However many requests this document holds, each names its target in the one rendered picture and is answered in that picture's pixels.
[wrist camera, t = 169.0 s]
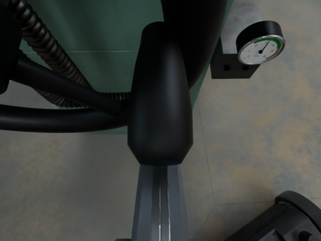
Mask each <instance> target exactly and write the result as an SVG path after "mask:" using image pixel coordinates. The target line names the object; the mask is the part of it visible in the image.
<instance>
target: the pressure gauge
mask: <svg viewBox="0 0 321 241"><path fill-rule="evenodd" d="M269 41H270V42H269ZM268 42H269V43H268ZM267 43H268V44H267ZM266 44H267V46H266ZM265 46H266V47H265ZM285 46H286V41H285V39H284V37H283V34H282V30H281V27H280V25H279V24H278V23H277V22H275V21H260V22H256V23H254V24H252V25H250V26H248V27H246V28H245V29H244V30H243V31H242V32H241V33H240V34H239V35H238V37H237V39H236V48H237V54H238V55H237V58H238V60H239V61H240V62H241V63H242V64H245V65H259V64H262V63H265V62H268V61H270V60H272V59H274V58H275V57H277V56H278V55H279V54H281V53H282V51H283V50H284V48H285ZM264 47H265V49H264V50H263V48H264ZM259 50H263V53H261V54H259Z"/></svg>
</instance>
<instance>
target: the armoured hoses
mask: <svg viewBox="0 0 321 241"><path fill-rule="evenodd" d="M7 8H8V9H9V10H10V11H11V12H12V13H13V15H14V16H15V17H16V19H17V20H18V22H19V24H20V26H21V29H22V39H23V40H25V41H26V42H27V44H28V45H29V46H31V47H32V49H33V50H34V51H36V53H37V55H39V56H40V57H41V59H42V60H44V61H45V63H46V64H48V66H49V67H50V68H51V69H52V70H53V71H54V72H56V73H58V74H61V75H63V76H65V77H67V78H69V79H71V80H73V81H75V82H77V83H79V84H81V85H84V86H86V87H88V88H91V89H93V88H92V86H91V85H90V83H89V82H88V81H87V80H86V78H85V77H84V75H83V74H82V73H81V71H79V69H78V68H77V66H76V65H75V64H74V62H73V61H72V60H71V58H70V57H69V56H68V54H67V53H66V52H65V50H64V49H63V48H62V46H61V45H60V44H59V43H58V41H57V40H56V39H55V37H54V35H52V34H51V32H50V30H48V29H47V27H46V25H45V24H43V22H42V20H41V18H39V17H38V15H37V13H36V12H35V11H33V9H32V6H31V5H30V4H28V3H27V0H10V1H9V4H8V6H7ZM18 54H20V55H22V56H24V57H26V58H28V57H27V55H26V54H24V53H23V51H22V50H21V49H19V50H18ZM28 59H30V58H28ZM31 88H32V87H31ZM33 89H34V90H35V91H37V93H39V94H40V95H41V96H43V98H45V99H46V100H47V101H49V102H50V103H52V104H54V105H56V106H60V107H66V108H68V107H70V108H74V107H75V108H78V107H80V108H82V107H84V108H86V107H87V106H84V105H82V104H79V103H77V102H74V101H71V100H68V99H65V98H62V97H59V96H56V95H53V94H50V93H47V92H45V91H42V90H39V89H36V88H33ZM102 94H105V95H107V96H109V97H112V98H114V99H116V100H122V99H124V98H126V97H128V96H130V92H128V93H127V92H124V93H123V92H120V93H119V92H117V93H115V92H113V93H111V92H109V93H103V92H102Z"/></svg>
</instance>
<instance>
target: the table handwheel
mask: <svg viewBox="0 0 321 241"><path fill-rule="evenodd" d="M9 1H10V0H0V94H2V93H4V92H5V91H6V90H7V88H8V84H9V81H10V80H12V81H15V82H18V83H21V84H24V85H27V86H30V87H32V88H36V89H39V90H42V91H45V92H47V93H50V94H53V95H56V96H59V97H62V98H65V99H68V100H71V101H74V102H77V103H79V104H82V105H84V106H87V107H88V108H82V109H62V110H59V109H37V108H26V107H18V106H10V105H3V104H0V130H8V131H24V132H41V133H78V132H93V131H104V130H110V129H116V128H121V127H125V126H127V125H128V104H129V98H130V96H128V97H126V98H124V99H122V100H116V99H114V98H112V97H109V96H107V95H105V94H102V93H100V92H98V91H95V90H93V89H91V88H88V87H86V86H84V85H81V84H79V83H77V82H75V81H73V80H71V79H69V78H67V77H65V76H63V75H61V74H58V73H56V72H54V71H52V70H50V69H48V68H46V67H44V66H42V65H40V64H38V63H36V62H34V61H32V60H30V59H28V58H26V57H24V56H22V55H20V54H18V50H19V47H20V44H21V40H22V29H21V26H20V24H19V22H18V20H17V19H16V17H15V16H14V15H13V13H12V12H11V11H10V10H9V9H8V8H7V6H8V4H9ZM160 1H161V6H162V12H163V18H164V22H167V23H169V24H171V25H172V26H174V27H175V29H176V31H177V33H178V39H179V45H180V49H181V53H182V57H183V61H184V65H185V71H186V76H187V82H188V87H189V90H190V89H191V87H192V86H193V85H194V84H195V82H196V81H197V80H198V79H199V77H200V76H201V74H202V73H203V71H204V69H205V68H206V66H207V64H208V62H209V60H210V58H211V56H212V53H213V51H214V48H215V45H216V42H217V40H218V37H219V34H220V31H221V28H222V24H223V20H224V17H225V10H226V6H227V0H160Z"/></svg>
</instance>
